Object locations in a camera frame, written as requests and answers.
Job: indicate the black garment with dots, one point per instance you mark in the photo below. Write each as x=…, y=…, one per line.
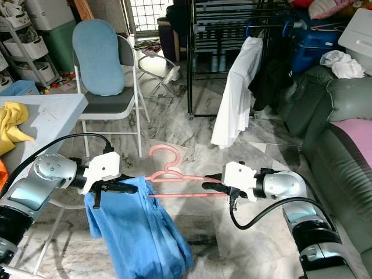
x=267, y=84

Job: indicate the white plastic box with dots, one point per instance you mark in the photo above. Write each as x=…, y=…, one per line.
x=357, y=32

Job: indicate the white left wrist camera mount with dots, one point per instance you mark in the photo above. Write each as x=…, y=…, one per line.
x=103, y=168

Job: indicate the colourful floor mat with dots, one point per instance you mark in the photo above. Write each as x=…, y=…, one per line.
x=148, y=46

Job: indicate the black clothes drying rack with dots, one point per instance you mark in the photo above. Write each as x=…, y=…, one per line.
x=190, y=70

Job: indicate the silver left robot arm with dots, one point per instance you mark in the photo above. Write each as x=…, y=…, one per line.
x=23, y=197

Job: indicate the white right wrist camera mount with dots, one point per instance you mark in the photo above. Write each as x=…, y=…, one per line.
x=243, y=179

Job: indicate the dark clothes heap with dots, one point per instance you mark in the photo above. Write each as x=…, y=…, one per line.
x=177, y=23

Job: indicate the blue plastic box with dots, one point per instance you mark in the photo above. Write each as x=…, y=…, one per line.
x=311, y=49

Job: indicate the light blue pillow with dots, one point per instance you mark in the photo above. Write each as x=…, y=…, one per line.
x=99, y=58

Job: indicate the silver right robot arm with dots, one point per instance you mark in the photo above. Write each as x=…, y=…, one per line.
x=285, y=185

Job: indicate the dark green sofa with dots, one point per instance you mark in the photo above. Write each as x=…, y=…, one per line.
x=314, y=116

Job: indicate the red cloth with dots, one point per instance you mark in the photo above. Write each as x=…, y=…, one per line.
x=299, y=3

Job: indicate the window with grille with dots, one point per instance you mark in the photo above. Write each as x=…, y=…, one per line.
x=145, y=17

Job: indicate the blue clothes hanger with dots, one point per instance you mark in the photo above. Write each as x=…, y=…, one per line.
x=253, y=28

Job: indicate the white shelf rack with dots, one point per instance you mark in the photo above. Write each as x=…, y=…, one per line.
x=26, y=52

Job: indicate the orange shirt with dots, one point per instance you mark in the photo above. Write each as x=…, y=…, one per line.
x=3, y=174

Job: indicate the brown wooden board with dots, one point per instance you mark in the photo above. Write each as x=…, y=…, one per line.
x=82, y=9

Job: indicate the yellow shirt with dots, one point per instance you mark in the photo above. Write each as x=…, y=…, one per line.
x=14, y=125

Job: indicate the crumpled white cloth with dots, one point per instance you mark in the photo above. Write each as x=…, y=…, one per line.
x=343, y=64

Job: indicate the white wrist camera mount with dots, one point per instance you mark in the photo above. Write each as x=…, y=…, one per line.
x=103, y=168
x=243, y=179

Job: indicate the pink and white pillow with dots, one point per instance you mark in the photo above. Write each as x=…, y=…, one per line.
x=331, y=9

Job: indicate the white and green bin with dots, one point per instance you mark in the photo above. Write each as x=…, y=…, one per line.
x=52, y=32

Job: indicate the pink cushion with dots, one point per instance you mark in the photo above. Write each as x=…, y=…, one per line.
x=354, y=139

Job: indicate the light blue shirt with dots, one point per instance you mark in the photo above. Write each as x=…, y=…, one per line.
x=139, y=232

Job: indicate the blue plastic basket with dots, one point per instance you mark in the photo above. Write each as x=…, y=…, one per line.
x=17, y=88

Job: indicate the white folding chair grey seat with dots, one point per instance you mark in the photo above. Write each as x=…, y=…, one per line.
x=110, y=104

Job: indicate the white shirt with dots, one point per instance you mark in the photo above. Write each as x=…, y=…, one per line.
x=238, y=99

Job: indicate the light blue folding table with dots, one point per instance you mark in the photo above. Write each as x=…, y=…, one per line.
x=58, y=116

